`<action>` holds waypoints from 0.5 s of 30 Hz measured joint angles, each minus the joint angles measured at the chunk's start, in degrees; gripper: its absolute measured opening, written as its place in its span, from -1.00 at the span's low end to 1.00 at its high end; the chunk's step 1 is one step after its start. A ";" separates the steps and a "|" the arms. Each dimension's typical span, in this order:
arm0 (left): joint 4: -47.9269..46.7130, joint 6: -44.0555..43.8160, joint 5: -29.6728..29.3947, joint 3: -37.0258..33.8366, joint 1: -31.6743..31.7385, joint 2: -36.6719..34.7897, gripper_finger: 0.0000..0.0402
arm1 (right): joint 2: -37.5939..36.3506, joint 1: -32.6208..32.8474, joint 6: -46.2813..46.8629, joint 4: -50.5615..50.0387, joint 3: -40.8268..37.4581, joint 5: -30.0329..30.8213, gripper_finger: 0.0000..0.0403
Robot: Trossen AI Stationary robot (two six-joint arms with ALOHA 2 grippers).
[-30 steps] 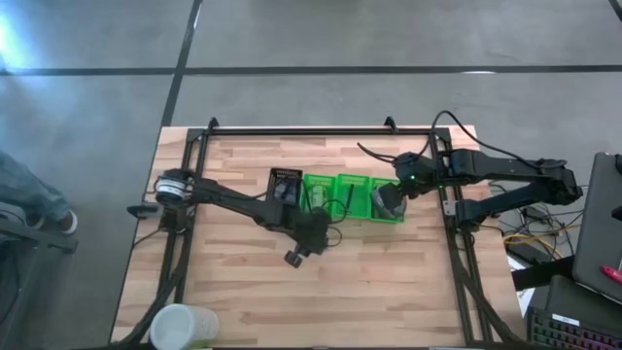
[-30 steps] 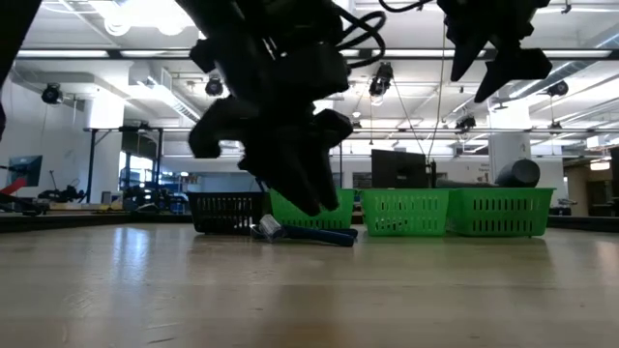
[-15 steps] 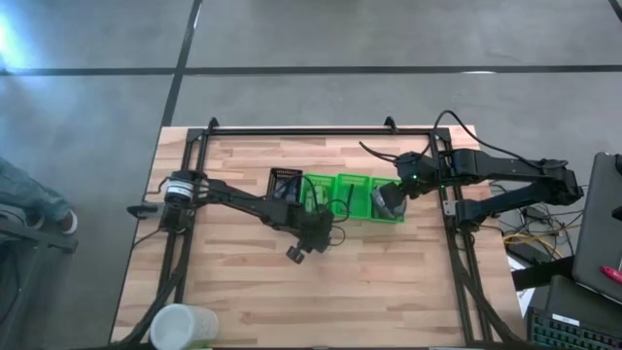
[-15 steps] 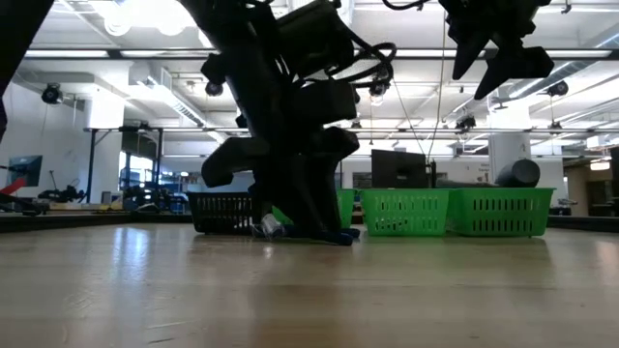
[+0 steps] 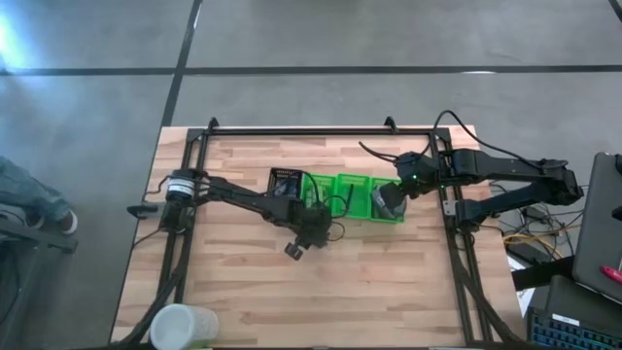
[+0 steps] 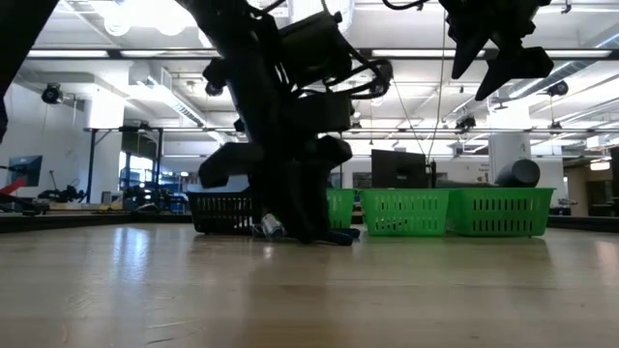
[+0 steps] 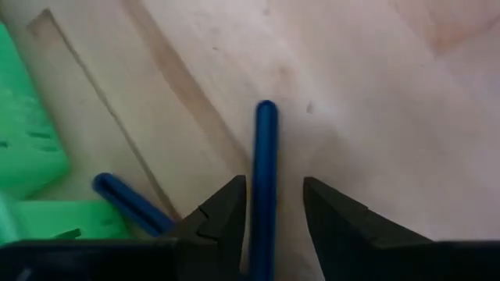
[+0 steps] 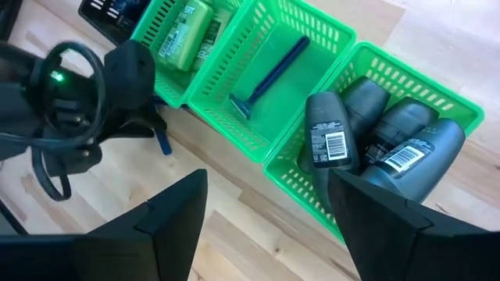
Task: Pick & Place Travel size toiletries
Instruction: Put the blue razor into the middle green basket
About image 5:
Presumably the black bar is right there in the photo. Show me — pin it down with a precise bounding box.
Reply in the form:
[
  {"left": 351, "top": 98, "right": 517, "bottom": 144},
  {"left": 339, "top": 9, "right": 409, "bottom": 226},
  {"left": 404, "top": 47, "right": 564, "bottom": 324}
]
[{"left": 509, "top": 255, "right": 577, "bottom": 292}]

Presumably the black plastic basket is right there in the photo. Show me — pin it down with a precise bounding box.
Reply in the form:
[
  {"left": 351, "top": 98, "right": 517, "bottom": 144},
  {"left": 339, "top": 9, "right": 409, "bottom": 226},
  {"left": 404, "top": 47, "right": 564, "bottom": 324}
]
[{"left": 265, "top": 167, "right": 305, "bottom": 215}]

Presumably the black keyboard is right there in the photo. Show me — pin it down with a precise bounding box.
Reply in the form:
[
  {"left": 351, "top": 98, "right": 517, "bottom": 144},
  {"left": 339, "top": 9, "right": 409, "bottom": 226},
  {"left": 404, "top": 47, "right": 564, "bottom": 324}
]
[{"left": 527, "top": 306, "right": 622, "bottom": 350}]

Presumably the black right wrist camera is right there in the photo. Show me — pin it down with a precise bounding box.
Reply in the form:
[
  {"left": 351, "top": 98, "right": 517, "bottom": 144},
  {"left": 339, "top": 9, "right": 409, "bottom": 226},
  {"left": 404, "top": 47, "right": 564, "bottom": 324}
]
[{"left": 394, "top": 151, "right": 439, "bottom": 196}]

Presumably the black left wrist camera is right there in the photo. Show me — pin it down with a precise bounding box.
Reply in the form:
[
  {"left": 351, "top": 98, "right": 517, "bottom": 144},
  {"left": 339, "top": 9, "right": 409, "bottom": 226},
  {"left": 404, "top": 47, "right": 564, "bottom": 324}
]
[{"left": 306, "top": 202, "right": 334, "bottom": 223}]

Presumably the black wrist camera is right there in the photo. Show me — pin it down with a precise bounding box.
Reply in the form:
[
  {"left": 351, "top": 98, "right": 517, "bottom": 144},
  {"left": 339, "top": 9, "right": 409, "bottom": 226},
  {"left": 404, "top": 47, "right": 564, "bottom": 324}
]
[
  {"left": 394, "top": 151, "right": 439, "bottom": 196},
  {"left": 306, "top": 202, "right": 334, "bottom": 223}
]

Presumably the grey laptop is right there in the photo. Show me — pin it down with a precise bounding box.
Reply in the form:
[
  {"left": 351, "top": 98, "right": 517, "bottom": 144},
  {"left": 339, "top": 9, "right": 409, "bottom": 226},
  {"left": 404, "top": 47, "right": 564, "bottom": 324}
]
[{"left": 571, "top": 151, "right": 622, "bottom": 303}]

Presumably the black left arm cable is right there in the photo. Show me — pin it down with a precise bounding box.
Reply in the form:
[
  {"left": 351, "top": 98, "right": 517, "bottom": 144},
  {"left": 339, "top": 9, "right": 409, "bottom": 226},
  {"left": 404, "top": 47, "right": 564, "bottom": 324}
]
[{"left": 301, "top": 169, "right": 349, "bottom": 244}]

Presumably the green plastic basket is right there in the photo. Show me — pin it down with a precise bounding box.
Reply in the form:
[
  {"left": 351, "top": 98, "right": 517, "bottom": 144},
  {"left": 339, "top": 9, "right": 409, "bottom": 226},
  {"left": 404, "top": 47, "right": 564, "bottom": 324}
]
[
  {"left": 369, "top": 176, "right": 407, "bottom": 225},
  {"left": 333, "top": 173, "right": 373, "bottom": 221},
  {"left": 298, "top": 172, "right": 337, "bottom": 218}
]

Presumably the yellow cable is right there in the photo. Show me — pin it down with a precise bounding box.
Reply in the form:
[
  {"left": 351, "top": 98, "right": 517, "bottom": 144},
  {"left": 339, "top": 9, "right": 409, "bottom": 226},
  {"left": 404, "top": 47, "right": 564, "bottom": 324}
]
[{"left": 502, "top": 224, "right": 582, "bottom": 246}]

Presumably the black case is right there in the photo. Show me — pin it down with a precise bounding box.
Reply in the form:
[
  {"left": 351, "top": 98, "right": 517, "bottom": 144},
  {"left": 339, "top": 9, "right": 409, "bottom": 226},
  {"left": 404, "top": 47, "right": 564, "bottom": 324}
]
[{"left": 543, "top": 274, "right": 622, "bottom": 336}]

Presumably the translucent white plastic cup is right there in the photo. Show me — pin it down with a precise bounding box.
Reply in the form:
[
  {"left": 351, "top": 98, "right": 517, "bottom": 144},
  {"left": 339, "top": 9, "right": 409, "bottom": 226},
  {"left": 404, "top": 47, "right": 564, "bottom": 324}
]
[{"left": 149, "top": 302, "right": 221, "bottom": 350}]

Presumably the black metal table frame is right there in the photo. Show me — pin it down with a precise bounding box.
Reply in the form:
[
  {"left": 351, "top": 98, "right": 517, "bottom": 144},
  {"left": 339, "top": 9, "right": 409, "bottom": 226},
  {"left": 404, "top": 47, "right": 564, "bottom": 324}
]
[{"left": 162, "top": 116, "right": 519, "bottom": 347}]

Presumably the red object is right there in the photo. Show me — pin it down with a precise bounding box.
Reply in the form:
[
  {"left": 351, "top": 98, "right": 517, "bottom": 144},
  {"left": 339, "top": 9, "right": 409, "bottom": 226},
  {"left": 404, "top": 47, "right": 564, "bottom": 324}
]
[{"left": 601, "top": 264, "right": 622, "bottom": 287}]

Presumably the person's shoe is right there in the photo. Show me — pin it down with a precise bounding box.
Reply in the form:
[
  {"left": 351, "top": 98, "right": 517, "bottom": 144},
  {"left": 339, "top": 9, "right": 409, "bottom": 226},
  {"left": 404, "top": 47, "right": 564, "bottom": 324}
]
[{"left": 58, "top": 208, "right": 80, "bottom": 236}]

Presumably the black floor stand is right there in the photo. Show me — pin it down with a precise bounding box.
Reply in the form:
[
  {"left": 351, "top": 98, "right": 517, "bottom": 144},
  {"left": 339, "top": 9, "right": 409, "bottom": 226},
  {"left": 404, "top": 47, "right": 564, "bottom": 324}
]
[{"left": 0, "top": 223, "right": 80, "bottom": 255}]

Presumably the person's leg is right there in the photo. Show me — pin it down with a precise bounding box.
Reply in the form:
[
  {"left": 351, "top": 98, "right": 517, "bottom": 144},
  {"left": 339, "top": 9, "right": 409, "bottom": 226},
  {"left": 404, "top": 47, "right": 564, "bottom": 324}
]
[{"left": 0, "top": 155, "right": 69, "bottom": 223}]

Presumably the white paper sheet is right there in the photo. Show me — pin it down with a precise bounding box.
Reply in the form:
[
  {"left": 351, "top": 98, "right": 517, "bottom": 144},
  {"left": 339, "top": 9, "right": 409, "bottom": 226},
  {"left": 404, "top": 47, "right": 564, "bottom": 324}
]
[{"left": 506, "top": 253, "right": 536, "bottom": 318}]

